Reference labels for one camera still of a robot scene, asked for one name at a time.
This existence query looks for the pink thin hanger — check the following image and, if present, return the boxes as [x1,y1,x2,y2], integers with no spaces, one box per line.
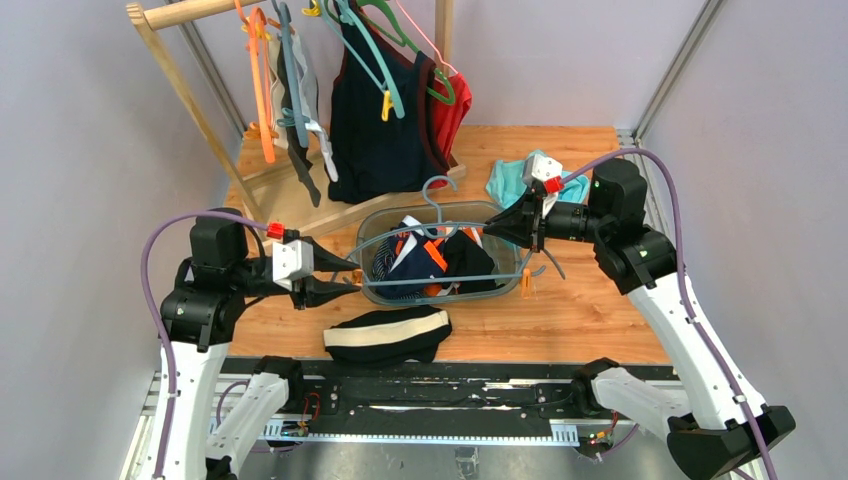
[395,1,460,75]

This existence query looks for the white grey underwear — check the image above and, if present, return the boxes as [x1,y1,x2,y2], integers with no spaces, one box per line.
[271,27,338,207]

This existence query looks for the teal clip hanger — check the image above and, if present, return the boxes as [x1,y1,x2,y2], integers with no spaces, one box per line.
[301,1,406,122]

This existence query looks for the red garment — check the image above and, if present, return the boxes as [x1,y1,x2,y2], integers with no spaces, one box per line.
[427,73,472,173]

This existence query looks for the striped navy underwear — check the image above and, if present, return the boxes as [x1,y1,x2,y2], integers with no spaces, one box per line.
[371,239,397,281]

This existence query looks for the clear plastic basket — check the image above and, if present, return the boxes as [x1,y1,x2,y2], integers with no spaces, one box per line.
[354,201,523,308]

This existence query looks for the teal cloth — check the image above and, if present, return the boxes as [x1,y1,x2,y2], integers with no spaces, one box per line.
[485,150,590,209]

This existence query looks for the grey-blue clip hanger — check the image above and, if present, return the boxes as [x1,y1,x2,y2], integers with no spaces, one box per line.
[331,174,568,299]

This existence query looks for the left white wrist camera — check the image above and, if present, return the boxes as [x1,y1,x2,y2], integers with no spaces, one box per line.
[271,239,314,291]

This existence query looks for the orange white underwear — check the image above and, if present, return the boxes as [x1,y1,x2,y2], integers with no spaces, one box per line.
[423,227,497,297]

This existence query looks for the black cream-band underwear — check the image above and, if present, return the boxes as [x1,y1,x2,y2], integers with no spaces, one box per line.
[323,305,453,368]

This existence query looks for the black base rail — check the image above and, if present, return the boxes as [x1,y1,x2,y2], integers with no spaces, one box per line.
[211,356,710,458]

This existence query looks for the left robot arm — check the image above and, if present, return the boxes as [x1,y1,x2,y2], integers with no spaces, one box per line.
[139,207,356,479]

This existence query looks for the green hanger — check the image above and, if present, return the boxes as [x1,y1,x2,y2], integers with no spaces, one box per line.
[357,0,458,107]

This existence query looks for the navy orange boxer underwear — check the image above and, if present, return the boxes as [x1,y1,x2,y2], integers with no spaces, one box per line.
[374,230,444,300]

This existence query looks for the aluminium frame rail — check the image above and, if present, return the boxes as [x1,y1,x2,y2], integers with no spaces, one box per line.
[616,0,747,480]

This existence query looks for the dark navy tank top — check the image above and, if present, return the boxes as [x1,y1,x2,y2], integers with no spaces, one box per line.
[328,1,448,204]

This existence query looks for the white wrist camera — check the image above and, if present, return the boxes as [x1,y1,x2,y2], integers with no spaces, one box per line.
[271,239,314,291]
[522,152,566,217]

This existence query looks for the wooden clothes rack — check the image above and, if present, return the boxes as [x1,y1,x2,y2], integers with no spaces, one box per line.
[126,1,464,237]

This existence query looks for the black underwear in basket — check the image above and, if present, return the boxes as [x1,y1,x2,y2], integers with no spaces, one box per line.
[442,227,498,294]

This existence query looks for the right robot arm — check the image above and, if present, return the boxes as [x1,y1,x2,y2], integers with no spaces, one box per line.
[484,156,796,479]

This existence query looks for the orange hanger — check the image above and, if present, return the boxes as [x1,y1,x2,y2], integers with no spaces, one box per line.
[234,0,280,164]

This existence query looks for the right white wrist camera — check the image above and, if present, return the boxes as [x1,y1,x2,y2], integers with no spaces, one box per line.
[522,152,566,217]

